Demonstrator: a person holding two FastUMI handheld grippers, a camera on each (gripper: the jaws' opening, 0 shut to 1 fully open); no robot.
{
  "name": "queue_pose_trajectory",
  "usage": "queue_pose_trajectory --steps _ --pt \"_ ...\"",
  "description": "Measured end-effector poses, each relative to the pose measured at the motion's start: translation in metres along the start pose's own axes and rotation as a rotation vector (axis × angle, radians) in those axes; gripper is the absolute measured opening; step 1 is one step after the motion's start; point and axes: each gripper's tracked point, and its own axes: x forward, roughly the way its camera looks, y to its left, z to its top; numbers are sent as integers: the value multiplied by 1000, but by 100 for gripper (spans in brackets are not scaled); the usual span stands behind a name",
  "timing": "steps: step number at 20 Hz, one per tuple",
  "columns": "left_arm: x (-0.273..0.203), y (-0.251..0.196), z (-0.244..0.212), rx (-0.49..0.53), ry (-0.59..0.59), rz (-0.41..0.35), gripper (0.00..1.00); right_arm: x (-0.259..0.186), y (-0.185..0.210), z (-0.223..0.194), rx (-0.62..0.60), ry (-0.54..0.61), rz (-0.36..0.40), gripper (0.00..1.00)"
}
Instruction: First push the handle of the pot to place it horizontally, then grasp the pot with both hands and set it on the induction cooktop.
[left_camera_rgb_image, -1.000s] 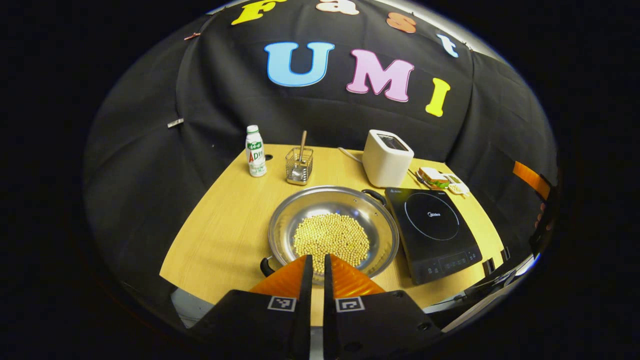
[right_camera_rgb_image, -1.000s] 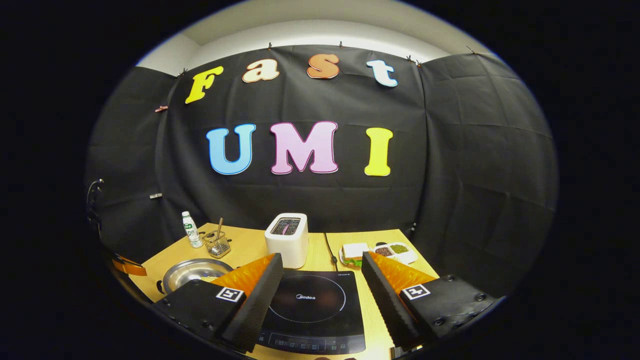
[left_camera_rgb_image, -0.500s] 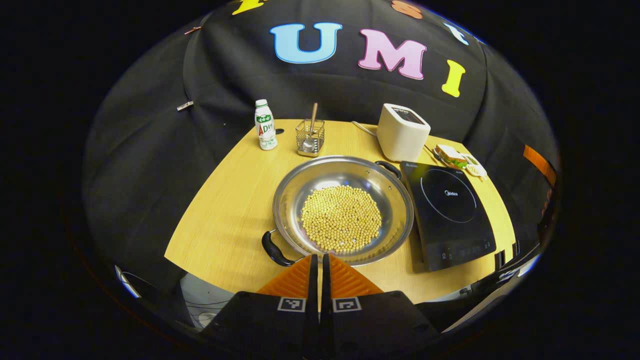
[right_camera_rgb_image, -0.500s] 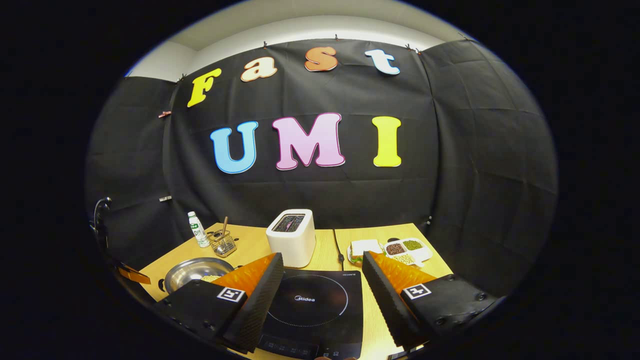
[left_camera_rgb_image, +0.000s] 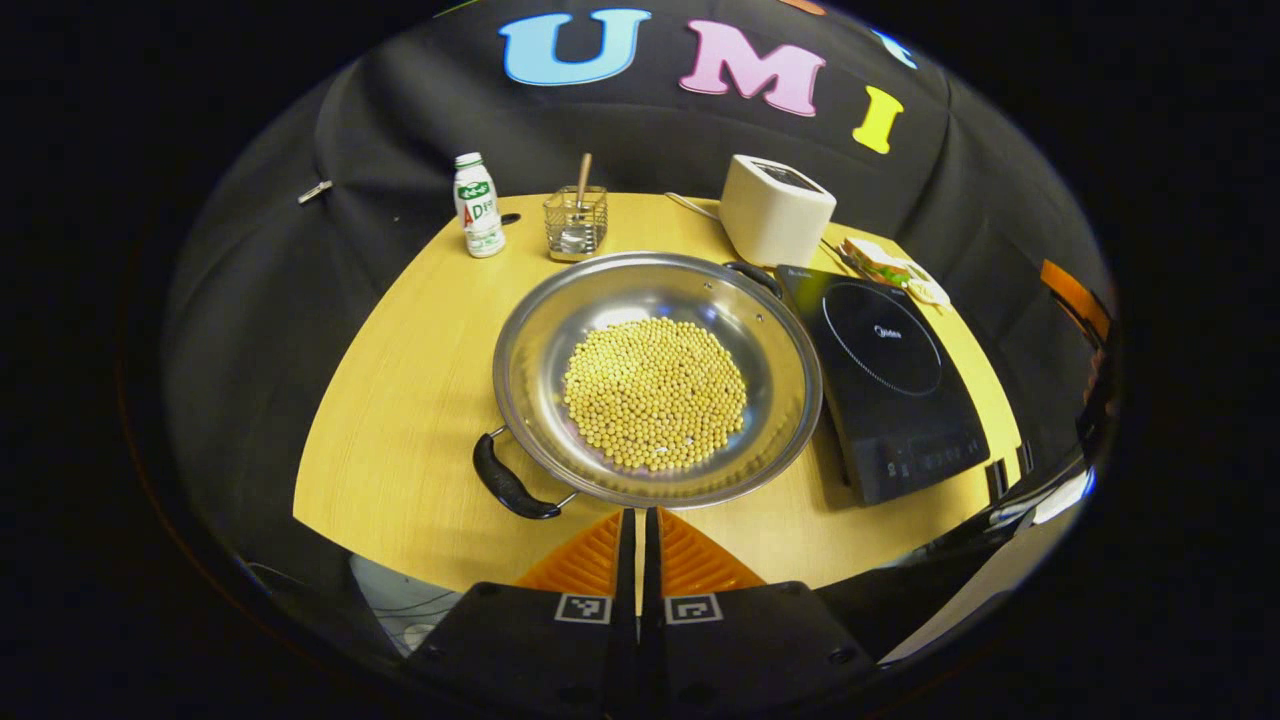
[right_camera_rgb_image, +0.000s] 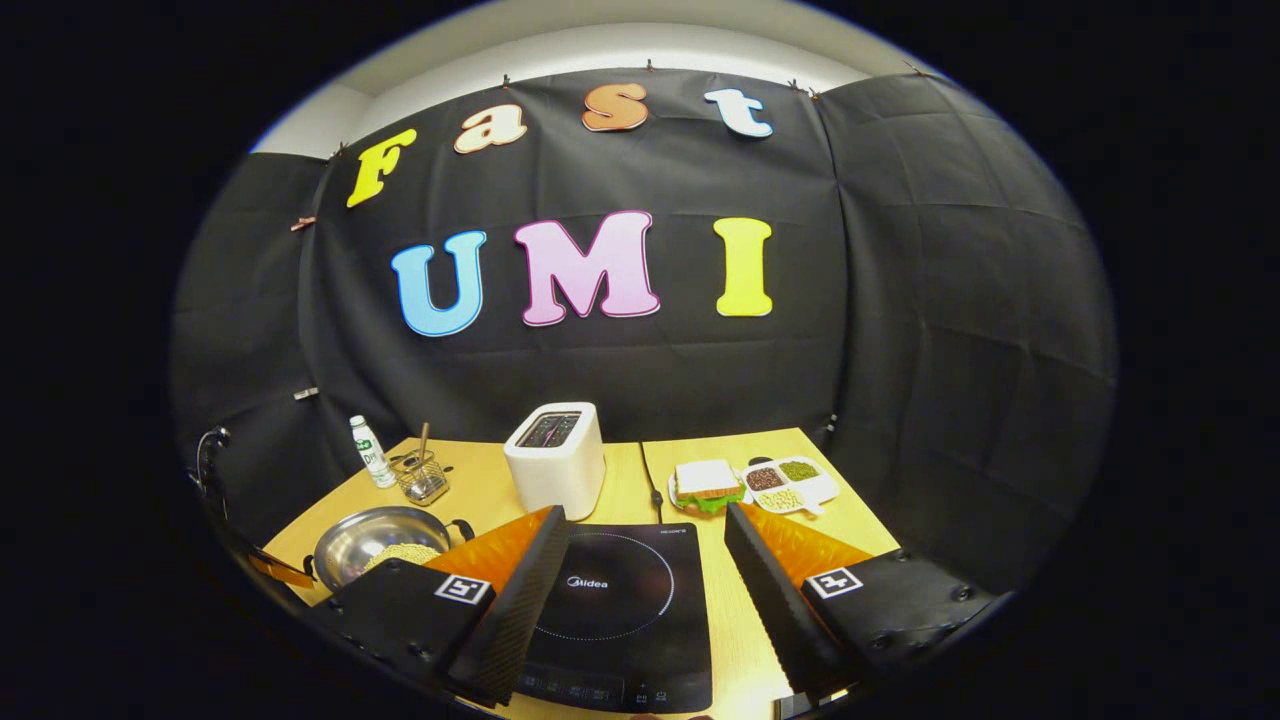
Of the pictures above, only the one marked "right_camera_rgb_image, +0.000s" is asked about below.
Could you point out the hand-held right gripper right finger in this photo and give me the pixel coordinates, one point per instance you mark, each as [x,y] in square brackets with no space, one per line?
[775,610]

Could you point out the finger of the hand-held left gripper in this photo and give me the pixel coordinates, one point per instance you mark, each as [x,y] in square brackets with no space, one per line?
[285,572]

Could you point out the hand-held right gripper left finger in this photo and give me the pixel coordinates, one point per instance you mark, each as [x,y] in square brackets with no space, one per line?
[515,610]

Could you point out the stainless steel pot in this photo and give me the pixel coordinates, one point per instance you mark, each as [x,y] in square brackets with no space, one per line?
[370,530]

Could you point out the black induction cooktop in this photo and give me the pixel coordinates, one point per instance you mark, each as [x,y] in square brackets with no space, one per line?
[620,610]

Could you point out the pile of yellow soybeans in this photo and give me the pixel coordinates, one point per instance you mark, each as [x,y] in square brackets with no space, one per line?
[405,555]

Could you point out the white divided dish with beans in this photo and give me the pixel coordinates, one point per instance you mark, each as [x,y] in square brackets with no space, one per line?
[790,485]

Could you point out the white drink bottle green label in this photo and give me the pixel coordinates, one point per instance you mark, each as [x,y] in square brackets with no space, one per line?
[372,455]

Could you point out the sandwich with lettuce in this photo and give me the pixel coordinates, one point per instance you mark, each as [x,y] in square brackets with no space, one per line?
[705,480]

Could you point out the white toaster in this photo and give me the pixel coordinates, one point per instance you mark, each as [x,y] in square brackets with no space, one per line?
[555,465]

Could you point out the wooden stick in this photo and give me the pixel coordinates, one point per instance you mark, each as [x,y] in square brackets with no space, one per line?
[422,440]

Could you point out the black backdrop cloth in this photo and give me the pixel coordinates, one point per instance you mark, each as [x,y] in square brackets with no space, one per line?
[700,370]

